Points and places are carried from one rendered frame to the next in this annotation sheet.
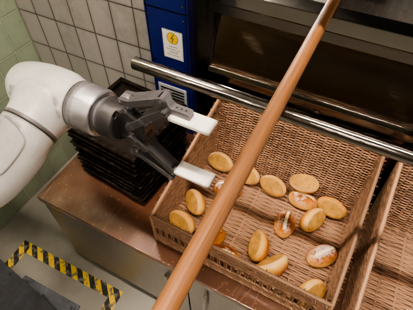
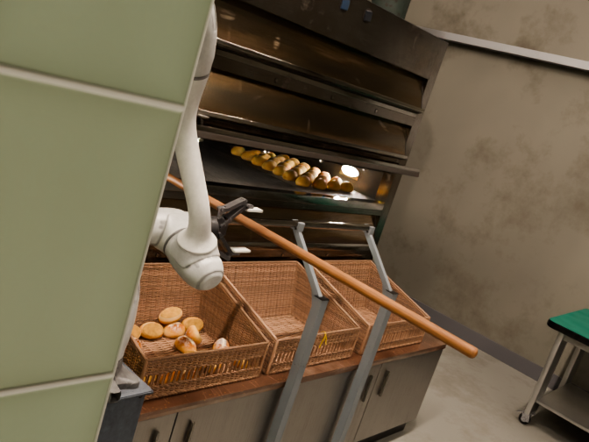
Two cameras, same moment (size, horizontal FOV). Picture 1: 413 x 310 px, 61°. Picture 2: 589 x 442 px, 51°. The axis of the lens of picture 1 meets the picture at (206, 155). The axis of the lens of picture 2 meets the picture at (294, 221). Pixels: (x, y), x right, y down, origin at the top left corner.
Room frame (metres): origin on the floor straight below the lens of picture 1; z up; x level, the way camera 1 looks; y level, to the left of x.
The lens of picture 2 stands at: (-0.17, 1.80, 1.68)
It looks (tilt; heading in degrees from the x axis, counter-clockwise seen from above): 12 degrees down; 283
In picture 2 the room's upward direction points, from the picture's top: 18 degrees clockwise
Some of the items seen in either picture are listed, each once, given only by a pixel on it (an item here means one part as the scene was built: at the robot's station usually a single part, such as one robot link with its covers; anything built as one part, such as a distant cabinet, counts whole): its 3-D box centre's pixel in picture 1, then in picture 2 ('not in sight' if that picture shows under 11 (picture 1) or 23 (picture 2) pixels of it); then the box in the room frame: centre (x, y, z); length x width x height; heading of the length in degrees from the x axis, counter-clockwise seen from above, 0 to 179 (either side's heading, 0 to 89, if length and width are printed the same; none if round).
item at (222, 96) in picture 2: not in sight; (296, 114); (0.56, -0.82, 1.54); 1.79 x 0.11 x 0.19; 62
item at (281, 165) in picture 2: not in sight; (293, 168); (0.68, -1.54, 1.21); 0.61 x 0.48 x 0.06; 152
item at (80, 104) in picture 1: (93, 109); not in sight; (0.47, 0.20, 1.20); 0.09 x 0.06 x 0.09; 153
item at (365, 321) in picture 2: not in sight; (365, 302); (0.03, -1.26, 0.72); 0.56 x 0.49 x 0.28; 62
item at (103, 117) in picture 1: (126, 123); (213, 228); (0.43, 0.14, 1.20); 0.09 x 0.07 x 0.08; 63
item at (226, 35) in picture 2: not in sight; (314, 55); (0.56, -0.82, 1.80); 1.79 x 0.11 x 0.19; 62
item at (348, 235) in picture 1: (265, 195); (174, 322); (0.59, -0.18, 0.72); 0.56 x 0.49 x 0.28; 62
